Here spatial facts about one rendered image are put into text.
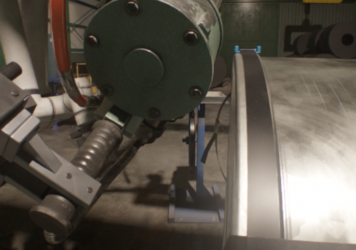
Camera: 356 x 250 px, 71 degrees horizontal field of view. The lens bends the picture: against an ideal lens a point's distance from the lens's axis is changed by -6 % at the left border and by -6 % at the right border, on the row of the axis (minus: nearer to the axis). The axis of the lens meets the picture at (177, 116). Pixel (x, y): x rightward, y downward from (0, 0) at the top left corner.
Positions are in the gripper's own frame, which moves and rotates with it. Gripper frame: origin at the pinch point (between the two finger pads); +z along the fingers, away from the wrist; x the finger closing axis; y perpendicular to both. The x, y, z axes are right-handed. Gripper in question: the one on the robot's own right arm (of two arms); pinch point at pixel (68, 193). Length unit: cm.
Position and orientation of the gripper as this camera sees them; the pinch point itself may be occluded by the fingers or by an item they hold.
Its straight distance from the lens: 29.5
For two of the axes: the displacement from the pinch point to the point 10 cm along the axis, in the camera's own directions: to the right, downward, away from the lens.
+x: -6.1, 5.1, 6.0
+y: 2.4, -6.0, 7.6
